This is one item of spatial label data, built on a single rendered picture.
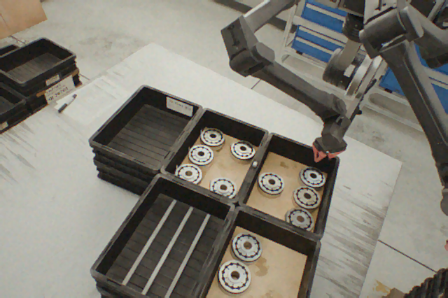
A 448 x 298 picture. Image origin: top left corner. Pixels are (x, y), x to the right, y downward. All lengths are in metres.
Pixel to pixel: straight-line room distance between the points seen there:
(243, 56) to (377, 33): 0.32
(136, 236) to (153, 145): 0.41
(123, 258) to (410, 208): 2.12
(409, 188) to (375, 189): 1.19
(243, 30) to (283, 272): 0.77
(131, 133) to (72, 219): 0.41
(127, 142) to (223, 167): 0.41
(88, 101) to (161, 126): 0.49
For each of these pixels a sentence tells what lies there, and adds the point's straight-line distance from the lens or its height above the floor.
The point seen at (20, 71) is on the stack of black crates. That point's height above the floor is 0.49.
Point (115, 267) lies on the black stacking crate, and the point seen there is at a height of 0.83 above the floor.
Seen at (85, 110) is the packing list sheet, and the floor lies 0.70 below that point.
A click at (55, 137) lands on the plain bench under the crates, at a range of 1.73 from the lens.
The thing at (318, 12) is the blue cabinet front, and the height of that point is 0.70.
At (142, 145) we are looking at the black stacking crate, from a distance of 1.46.
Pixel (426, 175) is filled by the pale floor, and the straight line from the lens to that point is 3.10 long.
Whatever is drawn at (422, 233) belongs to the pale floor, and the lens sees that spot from 2.72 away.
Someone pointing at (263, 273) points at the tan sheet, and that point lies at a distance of 1.20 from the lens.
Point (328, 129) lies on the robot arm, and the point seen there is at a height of 1.18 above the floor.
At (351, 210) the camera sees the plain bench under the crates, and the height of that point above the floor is 0.70.
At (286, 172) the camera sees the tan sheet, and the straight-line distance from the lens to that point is 1.45.
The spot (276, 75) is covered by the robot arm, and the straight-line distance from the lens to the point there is 0.99.
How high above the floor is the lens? 1.91
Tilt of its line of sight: 48 degrees down
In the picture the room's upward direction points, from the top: 11 degrees clockwise
